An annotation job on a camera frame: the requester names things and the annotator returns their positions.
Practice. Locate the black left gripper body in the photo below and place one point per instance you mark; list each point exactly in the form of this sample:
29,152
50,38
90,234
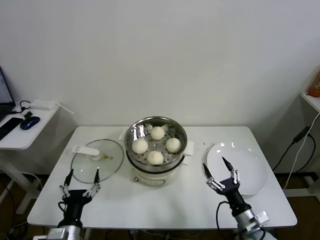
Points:
73,202

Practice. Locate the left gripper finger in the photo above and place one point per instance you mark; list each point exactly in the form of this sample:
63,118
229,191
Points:
94,188
66,191

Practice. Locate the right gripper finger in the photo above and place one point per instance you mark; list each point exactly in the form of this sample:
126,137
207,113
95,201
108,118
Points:
234,176
215,183

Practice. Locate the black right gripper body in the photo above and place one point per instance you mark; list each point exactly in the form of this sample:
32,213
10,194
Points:
235,197

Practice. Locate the white steamed baozi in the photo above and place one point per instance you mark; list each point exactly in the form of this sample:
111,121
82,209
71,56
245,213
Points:
173,145
157,132
155,157
139,146

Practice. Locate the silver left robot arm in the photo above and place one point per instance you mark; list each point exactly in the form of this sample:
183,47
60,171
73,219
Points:
71,232

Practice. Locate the stainless steel steamer basket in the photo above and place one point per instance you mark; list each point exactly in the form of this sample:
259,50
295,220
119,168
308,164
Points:
140,132

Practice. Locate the large white plate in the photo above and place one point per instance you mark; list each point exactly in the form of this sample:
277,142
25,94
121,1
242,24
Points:
250,170

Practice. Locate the cream electric cooker base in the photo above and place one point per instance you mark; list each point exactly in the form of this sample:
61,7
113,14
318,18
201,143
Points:
155,178

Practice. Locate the white side table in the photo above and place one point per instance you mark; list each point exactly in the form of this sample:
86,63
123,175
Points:
30,137

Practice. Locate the blue computer mouse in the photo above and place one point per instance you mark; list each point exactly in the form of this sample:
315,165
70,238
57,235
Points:
30,122

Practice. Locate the small black dongle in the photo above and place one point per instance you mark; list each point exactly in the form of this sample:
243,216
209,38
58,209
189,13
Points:
28,114

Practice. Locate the black keyboard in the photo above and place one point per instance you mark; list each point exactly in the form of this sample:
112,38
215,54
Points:
8,126

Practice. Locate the black laptop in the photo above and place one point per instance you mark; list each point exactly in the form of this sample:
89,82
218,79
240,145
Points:
5,92

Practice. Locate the orange packaged item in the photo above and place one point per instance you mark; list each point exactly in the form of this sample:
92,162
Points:
315,85

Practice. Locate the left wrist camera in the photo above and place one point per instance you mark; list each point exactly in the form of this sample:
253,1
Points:
50,233

